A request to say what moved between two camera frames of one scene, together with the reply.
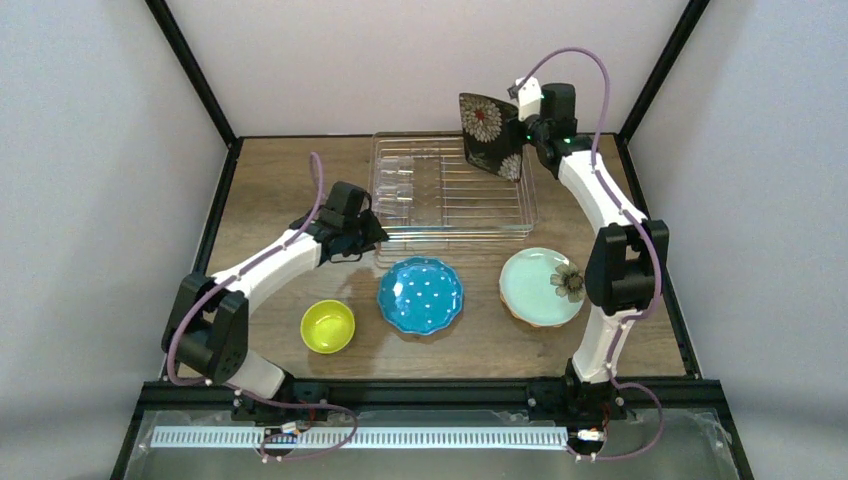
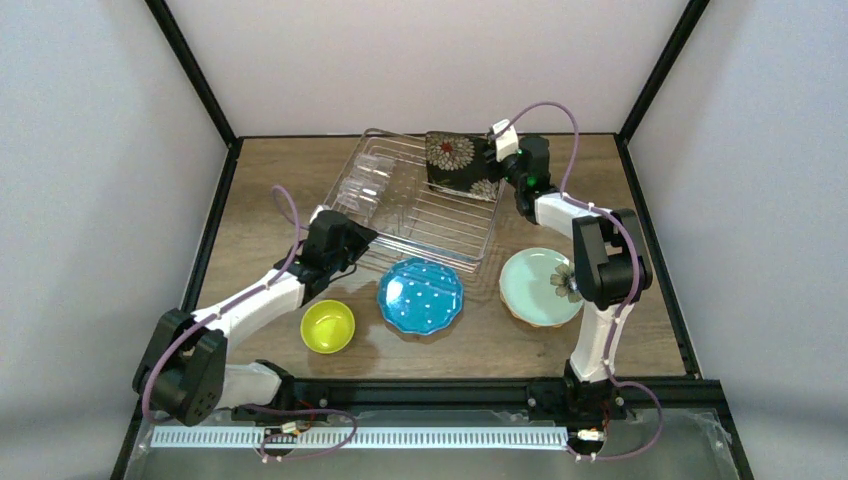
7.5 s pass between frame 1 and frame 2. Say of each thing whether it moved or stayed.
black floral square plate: moved
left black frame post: stayed
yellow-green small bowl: stayed
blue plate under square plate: stayed
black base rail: stayed
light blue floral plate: stayed
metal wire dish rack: moved
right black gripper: moved
